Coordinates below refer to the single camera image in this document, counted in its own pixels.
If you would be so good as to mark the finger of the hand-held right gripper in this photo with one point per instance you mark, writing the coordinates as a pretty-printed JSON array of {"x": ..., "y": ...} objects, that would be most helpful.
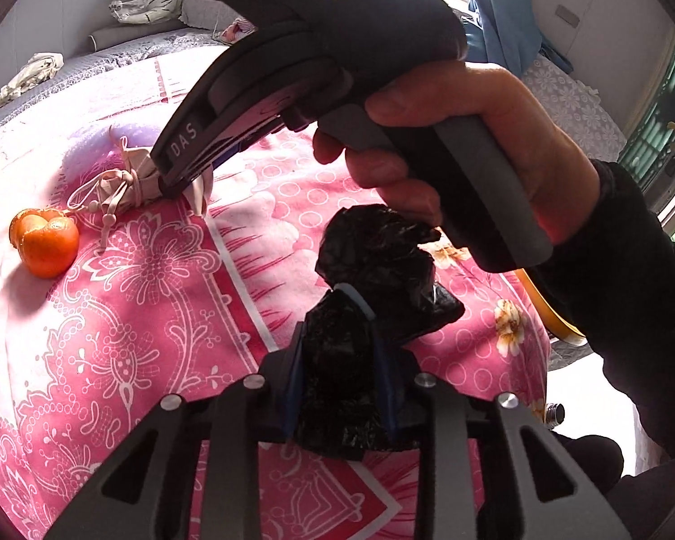
[{"x": 183, "y": 149}]

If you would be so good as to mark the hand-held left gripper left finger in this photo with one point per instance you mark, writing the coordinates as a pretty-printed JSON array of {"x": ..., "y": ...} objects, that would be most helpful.
[{"x": 293, "y": 399}]

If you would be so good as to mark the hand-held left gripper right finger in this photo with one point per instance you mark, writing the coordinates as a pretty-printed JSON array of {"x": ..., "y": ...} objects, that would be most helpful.
[{"x": 387, "y": 399}]

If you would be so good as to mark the black plastic bag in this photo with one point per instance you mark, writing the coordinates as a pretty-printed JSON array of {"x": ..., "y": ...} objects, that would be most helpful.
[{"x": 371, "y": 259}]

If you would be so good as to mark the person's right forearm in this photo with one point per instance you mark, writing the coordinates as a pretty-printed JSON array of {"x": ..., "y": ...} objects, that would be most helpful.
[{"x": 641, "y": 292}]

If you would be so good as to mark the person's right hand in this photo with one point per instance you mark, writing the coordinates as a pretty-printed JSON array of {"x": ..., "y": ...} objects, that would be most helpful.
[{"x": 517, "y": 118}]

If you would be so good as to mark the baby print pillow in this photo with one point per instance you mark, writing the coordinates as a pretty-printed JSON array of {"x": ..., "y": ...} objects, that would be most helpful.
[{"x": 236, "y": 28}]

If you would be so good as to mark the grey quilted bed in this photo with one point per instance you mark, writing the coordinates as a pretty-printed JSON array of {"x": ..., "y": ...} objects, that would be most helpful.
[{"x": 118, "y": 50}]

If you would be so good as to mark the pink floral blanket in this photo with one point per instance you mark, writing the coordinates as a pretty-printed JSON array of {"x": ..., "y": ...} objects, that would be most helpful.
[{"x": 146, "y": 292}]

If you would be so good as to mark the blue curtain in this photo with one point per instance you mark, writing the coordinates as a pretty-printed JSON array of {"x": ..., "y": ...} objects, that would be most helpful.
[{"x": 500, "y": 11}]

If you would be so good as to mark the partly peeled tangerine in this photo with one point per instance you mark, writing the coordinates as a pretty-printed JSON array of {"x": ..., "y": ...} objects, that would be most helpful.
[{"x": 48, "y": 247}]

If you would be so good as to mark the small metal threaded knob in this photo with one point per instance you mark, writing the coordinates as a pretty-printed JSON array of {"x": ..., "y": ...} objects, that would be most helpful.
[{"x": 554, "y": 415}]

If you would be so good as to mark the crumpled white cloth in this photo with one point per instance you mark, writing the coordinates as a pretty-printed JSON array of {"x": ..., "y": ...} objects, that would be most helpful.
[{"x": 31, "y": 76}]

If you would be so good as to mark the green window grille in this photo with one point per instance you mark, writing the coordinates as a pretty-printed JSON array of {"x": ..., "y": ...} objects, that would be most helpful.
[{"x": 664, "y": 124}]

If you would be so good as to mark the grey wall plate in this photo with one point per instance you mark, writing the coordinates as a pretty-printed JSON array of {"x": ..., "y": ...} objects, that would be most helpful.
[{"x": 566, "y": 16}]

